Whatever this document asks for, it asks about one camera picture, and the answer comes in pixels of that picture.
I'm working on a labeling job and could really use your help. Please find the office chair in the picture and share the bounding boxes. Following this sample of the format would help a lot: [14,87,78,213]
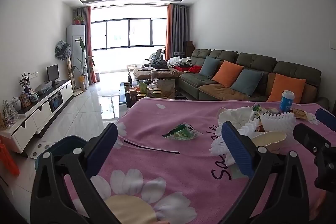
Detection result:
[148,49,164,67]

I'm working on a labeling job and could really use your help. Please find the white bathroom scale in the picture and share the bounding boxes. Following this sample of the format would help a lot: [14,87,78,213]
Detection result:
[28,143,53,159]

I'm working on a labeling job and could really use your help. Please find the orange plastic bag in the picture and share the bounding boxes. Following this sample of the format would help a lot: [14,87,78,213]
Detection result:
[0,135,20,176]

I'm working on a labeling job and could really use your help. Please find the white tv stand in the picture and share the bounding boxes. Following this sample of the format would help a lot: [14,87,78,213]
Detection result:
[0,79,74,153]

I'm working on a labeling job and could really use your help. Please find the large window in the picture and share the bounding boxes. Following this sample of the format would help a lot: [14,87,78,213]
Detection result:
[91,18,167,51]

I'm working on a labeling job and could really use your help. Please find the patterned cloth covered fan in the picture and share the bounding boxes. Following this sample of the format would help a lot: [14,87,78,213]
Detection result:
[55,40,72,61]

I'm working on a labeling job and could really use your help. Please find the brown snack wrapper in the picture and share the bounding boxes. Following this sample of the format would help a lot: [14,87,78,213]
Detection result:
[291,109,310,119]

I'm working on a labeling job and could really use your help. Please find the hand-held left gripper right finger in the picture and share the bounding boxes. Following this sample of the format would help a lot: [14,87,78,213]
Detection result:
[221,121,310,224]

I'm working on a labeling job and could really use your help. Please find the pink floral blanket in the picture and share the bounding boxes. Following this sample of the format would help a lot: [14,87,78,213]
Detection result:
[63,97,336,224]

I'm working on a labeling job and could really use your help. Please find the orange grey curtain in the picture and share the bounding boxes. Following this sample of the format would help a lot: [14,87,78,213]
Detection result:
[166,4,190,60]
[76,6,96,85]

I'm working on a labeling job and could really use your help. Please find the grey bundled cloth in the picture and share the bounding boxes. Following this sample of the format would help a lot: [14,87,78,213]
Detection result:
[35,80,53,94]

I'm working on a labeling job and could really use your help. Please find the plant in blue vase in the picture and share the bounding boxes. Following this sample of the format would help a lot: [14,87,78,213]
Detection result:
[19,72,31,94]

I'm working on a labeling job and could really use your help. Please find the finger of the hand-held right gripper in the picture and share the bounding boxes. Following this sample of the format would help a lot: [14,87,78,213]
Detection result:
[315,109,336,132]
[293,123,336,191]

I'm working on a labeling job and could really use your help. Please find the white ceramic jar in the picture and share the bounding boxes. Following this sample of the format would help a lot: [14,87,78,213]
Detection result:
[10,97,21,111]

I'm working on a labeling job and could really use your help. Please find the blue cushion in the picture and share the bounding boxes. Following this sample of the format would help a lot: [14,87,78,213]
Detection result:
[200,55,221,79]
[230,69,264,97]

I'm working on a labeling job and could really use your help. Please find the blue paper cup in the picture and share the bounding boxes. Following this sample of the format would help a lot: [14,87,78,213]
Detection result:
[280,90,295,112]

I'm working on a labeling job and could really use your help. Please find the tall potted plant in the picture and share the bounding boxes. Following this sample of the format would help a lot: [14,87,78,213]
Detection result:
[72,38,95,92]

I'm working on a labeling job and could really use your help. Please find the clear plastic bag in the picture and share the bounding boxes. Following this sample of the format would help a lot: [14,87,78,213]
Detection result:
[2,100,19,128]

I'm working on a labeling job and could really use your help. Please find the group of jars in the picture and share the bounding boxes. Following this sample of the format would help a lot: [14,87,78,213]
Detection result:
[125,78,176,107]

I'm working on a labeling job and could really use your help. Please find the olive green sofa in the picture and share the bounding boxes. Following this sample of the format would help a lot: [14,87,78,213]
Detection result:
[134,49,330,109]

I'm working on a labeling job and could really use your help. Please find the white clothes pile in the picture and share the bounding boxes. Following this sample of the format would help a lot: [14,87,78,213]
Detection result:
[168,56,192,67]

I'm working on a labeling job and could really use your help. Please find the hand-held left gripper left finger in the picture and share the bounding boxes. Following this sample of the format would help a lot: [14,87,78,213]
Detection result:
[30,123,118,224]

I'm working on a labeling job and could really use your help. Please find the black monitor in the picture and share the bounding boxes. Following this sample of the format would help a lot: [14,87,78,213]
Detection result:
[47,64,60,86]

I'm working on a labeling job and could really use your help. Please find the green snack wrapper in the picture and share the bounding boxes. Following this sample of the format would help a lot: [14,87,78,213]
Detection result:
[162,122,205,140]

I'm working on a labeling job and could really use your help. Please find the white standing air conditioner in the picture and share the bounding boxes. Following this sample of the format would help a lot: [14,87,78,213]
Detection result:
[66,25,86,90]

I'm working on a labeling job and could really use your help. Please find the black stereo unit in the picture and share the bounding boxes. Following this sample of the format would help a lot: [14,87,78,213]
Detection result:
[49,94,63,112]

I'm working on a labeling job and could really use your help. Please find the orange cushion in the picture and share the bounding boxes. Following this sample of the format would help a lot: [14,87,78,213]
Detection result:
[266,73,307,104]
[211,60,244,88]

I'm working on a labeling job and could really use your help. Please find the wooden picture frame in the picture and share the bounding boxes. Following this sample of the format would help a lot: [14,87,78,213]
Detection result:
[20,93,32,107]

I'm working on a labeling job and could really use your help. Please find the glass coffee table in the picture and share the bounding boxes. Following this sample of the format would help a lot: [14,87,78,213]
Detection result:
[119,82,185,119]

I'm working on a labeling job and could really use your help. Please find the blue plastic bin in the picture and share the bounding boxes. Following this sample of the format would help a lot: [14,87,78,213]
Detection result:
[35,135,92,180]

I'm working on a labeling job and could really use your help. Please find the kraft paper snack bag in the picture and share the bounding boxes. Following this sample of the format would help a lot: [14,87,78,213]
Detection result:
[157,79,176,99]

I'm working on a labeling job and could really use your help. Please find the brown cardboard boxes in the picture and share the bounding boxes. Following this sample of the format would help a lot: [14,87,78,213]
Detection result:
[183,41,195,56]

